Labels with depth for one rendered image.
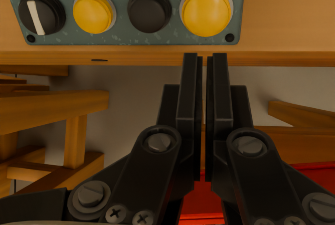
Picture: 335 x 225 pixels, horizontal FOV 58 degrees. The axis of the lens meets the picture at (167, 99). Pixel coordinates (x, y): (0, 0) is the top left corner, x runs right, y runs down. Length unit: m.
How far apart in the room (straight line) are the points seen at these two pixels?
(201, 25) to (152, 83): 0.95
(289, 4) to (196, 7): 0.07
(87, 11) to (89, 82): 1.01
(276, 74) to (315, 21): 0.92
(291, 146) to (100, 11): 0.23
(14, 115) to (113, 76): 0.59
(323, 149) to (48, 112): 0.59
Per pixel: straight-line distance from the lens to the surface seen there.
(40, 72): 1.05
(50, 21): 0.21
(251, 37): 0.22
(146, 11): 0.19
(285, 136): 0.33
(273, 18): 0.23
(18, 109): 0.66
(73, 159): 0.99
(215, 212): 0.21
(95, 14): 0.19
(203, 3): 0.18
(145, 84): 1.14
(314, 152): 0.34
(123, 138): 1.17
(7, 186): 1.40
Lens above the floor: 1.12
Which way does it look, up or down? 83 degrees down
